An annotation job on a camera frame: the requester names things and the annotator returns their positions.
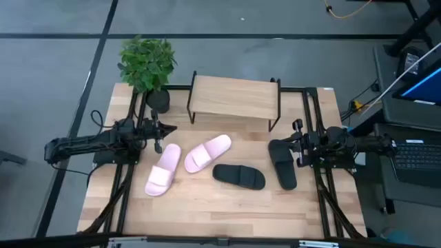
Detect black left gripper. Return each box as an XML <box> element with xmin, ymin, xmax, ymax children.
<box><xmin>137</xmin><ymin>109</ymin><xmax>178</xmax><ymax>154</ymax></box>

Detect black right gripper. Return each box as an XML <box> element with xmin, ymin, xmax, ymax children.
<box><xmin>278</xmin><ymin>118</ymin><xmax>315</xmax><ymax>169</ymax></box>

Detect black slide sandal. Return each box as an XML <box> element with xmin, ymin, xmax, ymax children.
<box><xmin>268</xmin><ymin>139</ymin><xmax>298</xmax><ymax>191</ymax></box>
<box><xmin>212</xmin><ymin>163</ymin><xmax>267</xmax><ymax>191</ymax></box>

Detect pink slide sandal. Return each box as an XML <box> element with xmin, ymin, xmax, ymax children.
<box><xmin>184</xmin><ymin>134</ymin><xmax>232</xmax><ymax>174</ymax></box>
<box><xmin>144</xmin><ymin>143</ymin><xmax>183</xmax><ymax>197</ymax></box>

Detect green leafy artificial plant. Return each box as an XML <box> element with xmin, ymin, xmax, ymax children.
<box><xmin>116</xmin><ymin>34</ymin><xmax>178</xmax><ymax>94</ymax></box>

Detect laptop computer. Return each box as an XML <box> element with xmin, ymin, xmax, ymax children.
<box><xmin>373</xmin><ymin>43</ymin><xmax>441</xmax><ymax>215</ymax></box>

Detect thin white rod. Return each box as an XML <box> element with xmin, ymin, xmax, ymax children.
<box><xmin>359</xmin><ymin>40</ymin><xmax>441</xmax><ymax>117</ymax></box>

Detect black laptop keyboard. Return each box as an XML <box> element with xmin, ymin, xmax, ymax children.
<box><xmin>384</xmin><ymin>138</ymin><xmax>441</xmax><ymax>189</ymax></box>

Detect black power adapter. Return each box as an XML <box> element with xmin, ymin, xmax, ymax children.
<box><xmin>395</xmin><ymin>45</ymin><xmax>430</xmax><ymax>83</ymax></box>

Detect monitor with blue screen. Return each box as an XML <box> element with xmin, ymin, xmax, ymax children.
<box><xmin>391</xmin><ymin>56</ymin><xmax>441</xmax><ymax>107</ymax></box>

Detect grey chair leg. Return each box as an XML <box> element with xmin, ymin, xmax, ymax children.
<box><xmin>0</xmin><ymin>149</ymin><xmax>28</xmax><ymax>167</ymax></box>

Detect black stand leg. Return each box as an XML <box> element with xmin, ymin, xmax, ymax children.
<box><xmin>382</xmin><ymin>0</ymin><xmax>441</xmax><ymax>58</ymax></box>

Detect black metal table frame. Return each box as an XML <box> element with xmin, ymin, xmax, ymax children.
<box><xmin>77</xmin><ymin>84</ymin><xmax>368</xmax><ymax>240</ymax></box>

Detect wooden shelf black metal frame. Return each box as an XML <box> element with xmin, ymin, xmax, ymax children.
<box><xmin>186</xmin><ymin>70</ymin><xmax>282</xmax><ymax>133</ymax></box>

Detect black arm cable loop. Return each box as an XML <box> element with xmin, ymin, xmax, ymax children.
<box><xmin>90</xmin><ymin>109</ymin><xmax>116</xmax><ymax>131</ymax></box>

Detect black floor cables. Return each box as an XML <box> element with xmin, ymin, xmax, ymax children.
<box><xmin>339</xmin><ymin>78</ymin><xmax>380</xmax><ymax>122</ymax></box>

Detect silver aluminium frame post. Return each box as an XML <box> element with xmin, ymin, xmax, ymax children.
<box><xmin>298</xmin><ymin>239</ymin><xmax>340</xmax><ymax>248</ymax></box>

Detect yellow power cable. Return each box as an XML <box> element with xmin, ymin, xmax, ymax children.
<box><xmin>322</xmin><ymin>0</ymin><xmax>373</xmax><ymax>20</ymax></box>

